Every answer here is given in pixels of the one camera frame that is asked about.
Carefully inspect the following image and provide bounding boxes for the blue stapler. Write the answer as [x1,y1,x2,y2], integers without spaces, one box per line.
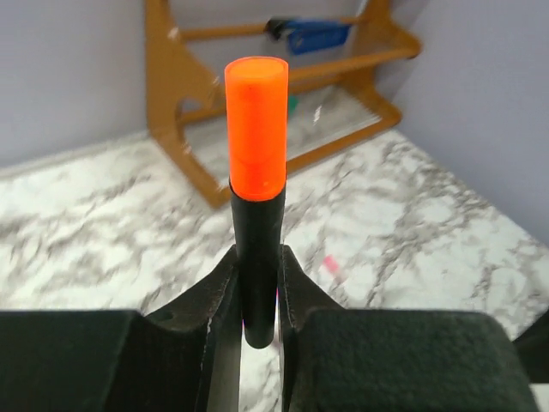
[263,18,352,56]

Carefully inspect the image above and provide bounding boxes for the wooden shelf rack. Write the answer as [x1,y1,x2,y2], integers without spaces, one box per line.
[145,1,421,208]

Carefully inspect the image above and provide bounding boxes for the green small object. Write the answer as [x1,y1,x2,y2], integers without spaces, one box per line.
[287,94,299,118]

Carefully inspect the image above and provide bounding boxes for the orange pen cap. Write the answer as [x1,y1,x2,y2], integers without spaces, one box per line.
[225,57,289,202]

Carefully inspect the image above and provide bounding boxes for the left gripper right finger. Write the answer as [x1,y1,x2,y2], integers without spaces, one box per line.
[278,246,536,411]

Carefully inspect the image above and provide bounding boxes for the pink pen cap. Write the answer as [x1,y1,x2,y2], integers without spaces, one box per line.
[323,255,345,282]

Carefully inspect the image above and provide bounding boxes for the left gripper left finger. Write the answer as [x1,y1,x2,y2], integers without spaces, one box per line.
[1,249,240,411]

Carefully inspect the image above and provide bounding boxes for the orange black highlighter pen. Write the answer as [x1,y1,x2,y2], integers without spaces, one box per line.
[224,55,289,349]

